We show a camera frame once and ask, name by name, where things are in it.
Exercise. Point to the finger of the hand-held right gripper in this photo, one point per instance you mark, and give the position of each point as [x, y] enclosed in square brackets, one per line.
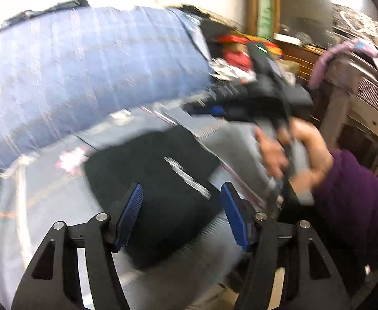
[214, 110]
[231, 89]

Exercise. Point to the black and white bag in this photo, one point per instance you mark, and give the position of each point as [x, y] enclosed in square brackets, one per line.
[231, 71]

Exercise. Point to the person's right hand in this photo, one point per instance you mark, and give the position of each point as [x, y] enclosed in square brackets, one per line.
[273, 155]

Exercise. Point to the wooden door frame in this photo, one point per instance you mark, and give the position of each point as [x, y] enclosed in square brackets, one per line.
[266, 3]

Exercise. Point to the folded dark jeans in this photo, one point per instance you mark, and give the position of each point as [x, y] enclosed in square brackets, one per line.
[63, 5]

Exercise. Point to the wooden cabinet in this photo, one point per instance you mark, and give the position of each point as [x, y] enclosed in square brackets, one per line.
[302, 61]

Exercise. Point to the dark patterned board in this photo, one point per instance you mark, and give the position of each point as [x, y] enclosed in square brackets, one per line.
[356, 19]

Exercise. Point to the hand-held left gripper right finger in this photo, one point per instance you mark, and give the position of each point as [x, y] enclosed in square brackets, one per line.
[235, 217]

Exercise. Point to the pink cloth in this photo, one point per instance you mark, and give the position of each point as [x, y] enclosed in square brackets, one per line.
[353, 46]

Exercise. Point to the black pants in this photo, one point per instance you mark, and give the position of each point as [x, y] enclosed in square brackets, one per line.
[163, 200]

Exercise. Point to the blue plaid pillow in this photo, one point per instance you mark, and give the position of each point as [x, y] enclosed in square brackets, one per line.
[79, 71]

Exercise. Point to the grey printed bedsheet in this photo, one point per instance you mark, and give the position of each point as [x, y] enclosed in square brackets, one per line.
[31, 193]

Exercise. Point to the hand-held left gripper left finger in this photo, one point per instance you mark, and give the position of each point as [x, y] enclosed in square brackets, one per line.
[131, 213]

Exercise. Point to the red plastic bags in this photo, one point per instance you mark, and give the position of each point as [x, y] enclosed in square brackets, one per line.
[237, 56]

